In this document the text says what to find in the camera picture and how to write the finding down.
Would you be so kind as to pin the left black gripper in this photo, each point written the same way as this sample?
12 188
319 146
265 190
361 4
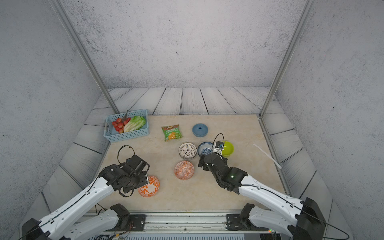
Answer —
144 176

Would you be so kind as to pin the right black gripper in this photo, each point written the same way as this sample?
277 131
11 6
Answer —
202 159

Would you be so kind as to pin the blue floral bowl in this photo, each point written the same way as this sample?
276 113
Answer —
205 148

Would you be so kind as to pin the red patterned bowl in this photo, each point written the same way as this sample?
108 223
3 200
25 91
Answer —
184 170

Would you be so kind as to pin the white brown lattice bowl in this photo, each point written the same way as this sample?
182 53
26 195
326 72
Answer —
188 151

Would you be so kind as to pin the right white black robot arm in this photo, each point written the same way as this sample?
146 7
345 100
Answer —
300 220

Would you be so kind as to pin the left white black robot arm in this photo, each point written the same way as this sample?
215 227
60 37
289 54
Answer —
62 223

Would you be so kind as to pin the orange floral bowl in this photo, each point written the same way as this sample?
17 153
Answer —
151 188

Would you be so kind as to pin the lime green bowl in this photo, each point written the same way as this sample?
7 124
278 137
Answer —
228 149

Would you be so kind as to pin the light blue plastic basket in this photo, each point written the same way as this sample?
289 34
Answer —
113 136

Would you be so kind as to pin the red cherry tomatoes bunch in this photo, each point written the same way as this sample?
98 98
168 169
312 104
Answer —
120 123

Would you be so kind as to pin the green lettuce head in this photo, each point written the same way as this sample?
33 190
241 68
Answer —
135 123

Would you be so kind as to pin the green snack bag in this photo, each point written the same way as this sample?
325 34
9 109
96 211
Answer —
172 132

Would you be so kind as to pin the plain blue bowl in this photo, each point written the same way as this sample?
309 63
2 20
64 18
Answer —
200 130

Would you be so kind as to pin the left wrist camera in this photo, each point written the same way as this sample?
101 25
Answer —
137 162

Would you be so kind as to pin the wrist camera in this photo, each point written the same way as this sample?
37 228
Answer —
137 162
219 146

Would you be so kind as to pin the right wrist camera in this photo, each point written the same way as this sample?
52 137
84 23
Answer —
219 146

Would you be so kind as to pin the white cable strip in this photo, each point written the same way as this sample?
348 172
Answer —
269 156

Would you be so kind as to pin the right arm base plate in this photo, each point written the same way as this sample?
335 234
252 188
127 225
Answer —
237 223

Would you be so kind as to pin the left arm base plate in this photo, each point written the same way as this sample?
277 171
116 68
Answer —
133 223

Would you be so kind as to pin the aluminium rail front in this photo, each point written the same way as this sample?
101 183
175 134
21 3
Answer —
192 222

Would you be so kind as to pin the left aluminium frame post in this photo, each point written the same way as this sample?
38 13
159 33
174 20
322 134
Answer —
72 33

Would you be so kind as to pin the aluminium frame post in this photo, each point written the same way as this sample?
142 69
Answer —
72 33
308 8

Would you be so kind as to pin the right aluminium frame post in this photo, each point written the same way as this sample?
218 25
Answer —
308 8

